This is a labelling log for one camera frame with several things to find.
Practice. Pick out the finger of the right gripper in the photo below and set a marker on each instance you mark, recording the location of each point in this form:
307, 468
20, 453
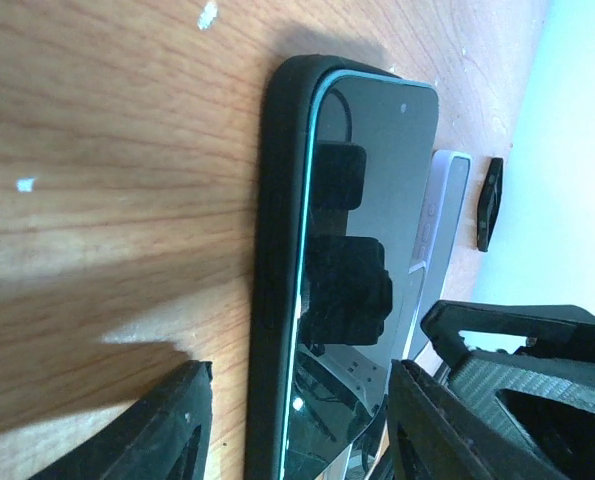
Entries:
527, 372

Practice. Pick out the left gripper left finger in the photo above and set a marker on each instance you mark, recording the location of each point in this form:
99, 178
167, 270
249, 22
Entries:
164, 435

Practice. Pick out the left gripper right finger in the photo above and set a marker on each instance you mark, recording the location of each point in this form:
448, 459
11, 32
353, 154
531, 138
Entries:
433, 435

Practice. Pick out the lilac phone case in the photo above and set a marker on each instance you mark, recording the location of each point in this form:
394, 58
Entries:
437, 229

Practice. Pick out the black phone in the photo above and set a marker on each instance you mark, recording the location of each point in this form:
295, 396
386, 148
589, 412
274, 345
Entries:
369, 157
489, 203

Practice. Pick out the black phone case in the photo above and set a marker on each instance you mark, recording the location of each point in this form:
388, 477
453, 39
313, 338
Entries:
288, 112

